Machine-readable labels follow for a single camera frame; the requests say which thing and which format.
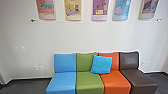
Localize white light switch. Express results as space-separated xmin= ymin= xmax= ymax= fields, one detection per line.
xmin=13 ymin=45 xmax=27 ymax=52

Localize small dark wall fixture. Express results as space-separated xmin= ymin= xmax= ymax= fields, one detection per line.
xmin=30 ymin=18 xmax=36 ymax=24
xmin=156 ymin=18 xmax=163 ymax=23

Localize purple wall poster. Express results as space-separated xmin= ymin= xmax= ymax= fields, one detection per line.
xmin=91 ymin=0 xmax=110 ymax=22

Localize blue sofa seat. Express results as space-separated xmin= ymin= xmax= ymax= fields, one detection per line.
xmin=45 ymin=53 xmax=78 ymax=94

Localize pink wall poster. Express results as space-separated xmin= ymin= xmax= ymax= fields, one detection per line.
xmin=35 ymin=0 xmax=57 ymax=20

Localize peach wall poster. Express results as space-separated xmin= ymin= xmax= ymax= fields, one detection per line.
xmin=138 ymin=0 xmax=160 ymax=20

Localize yellow wall poster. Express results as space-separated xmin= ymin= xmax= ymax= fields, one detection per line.
xmin=64 ymin=0 xmax=83 ymax=22

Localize green sofa seat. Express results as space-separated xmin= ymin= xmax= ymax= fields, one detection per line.
xmin=75 ymin=52 xmax=105 ymax=94

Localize orange sofa seat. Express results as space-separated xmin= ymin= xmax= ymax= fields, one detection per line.
xmin=98 ymin=51 xmax=132 ymax=94

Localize blue cushion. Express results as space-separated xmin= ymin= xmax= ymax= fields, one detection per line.
xmin=90 ymin=54 xmax=113 ymax=75

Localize brown sofa seat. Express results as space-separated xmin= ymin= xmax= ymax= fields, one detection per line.
xmin=119 ymin=51 xmax=159 ymax=94

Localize white wall outlet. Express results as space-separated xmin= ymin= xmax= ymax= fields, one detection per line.
xmin=33 ymin=65 xmax=45 ymax=71
xmin=140 ymin=60 xmax=150 ymax=66

